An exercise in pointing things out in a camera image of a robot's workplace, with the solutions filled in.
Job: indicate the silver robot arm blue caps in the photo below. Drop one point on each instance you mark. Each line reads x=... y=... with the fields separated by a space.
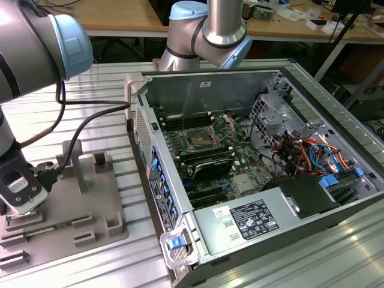
x=30 y=45

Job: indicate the black RAM slot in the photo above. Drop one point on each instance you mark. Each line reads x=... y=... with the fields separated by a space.
x=204 y=151
x=186 y=117
x=186 y=124
x=207 y=159

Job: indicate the CPU socket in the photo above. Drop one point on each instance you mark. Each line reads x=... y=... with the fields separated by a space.
x=199 y=141

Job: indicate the black expansion slot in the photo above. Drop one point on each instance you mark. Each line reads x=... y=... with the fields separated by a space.
x=207 y=193

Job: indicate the green RAM stick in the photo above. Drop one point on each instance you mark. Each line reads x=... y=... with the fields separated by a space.
x=45 y=229

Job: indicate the grey parts rack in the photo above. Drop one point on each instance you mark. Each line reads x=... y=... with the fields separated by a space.
x=75 y=210

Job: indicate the thin locking lever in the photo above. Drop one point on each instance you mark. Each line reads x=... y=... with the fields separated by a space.
x=183 y=124

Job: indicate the blue case latch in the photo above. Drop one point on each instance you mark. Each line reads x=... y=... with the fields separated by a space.
x=175 y=243

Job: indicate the open PC case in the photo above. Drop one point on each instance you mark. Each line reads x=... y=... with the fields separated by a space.
x=180 y=90

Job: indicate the wooden desk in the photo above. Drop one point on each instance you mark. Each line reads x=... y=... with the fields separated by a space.
x=126 y=15

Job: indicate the black expansion card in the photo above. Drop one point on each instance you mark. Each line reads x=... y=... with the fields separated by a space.
x=213 y=168

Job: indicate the silver power supply unit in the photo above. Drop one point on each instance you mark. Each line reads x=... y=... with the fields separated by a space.
x=216 y=234

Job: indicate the silver chipset heatsink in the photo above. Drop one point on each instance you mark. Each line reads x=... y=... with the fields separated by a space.
x=242 y=183

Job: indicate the green motherboard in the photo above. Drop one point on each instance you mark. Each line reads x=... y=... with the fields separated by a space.
x=246 y=159

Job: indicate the perforated metal drive cage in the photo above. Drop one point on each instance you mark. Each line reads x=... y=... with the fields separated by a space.
x=270 y=114

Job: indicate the green circuit board device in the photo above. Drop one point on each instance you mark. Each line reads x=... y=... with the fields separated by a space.
x=261 y=12

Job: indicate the black plastic shroud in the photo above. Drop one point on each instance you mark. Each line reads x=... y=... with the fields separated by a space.
x=306 y=195

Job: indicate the white papers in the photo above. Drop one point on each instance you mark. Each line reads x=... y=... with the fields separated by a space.
x=288 y=13

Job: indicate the blue disk carrier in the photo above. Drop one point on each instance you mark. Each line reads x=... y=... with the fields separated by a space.
x=328 y=181

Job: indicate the small white box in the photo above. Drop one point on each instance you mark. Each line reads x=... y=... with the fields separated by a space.
x=330 y=27

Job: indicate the black box under desk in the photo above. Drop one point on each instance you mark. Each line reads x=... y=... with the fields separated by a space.
x=369 y=105

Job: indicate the black monitor stand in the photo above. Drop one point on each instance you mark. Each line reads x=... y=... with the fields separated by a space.
x=348 y=6

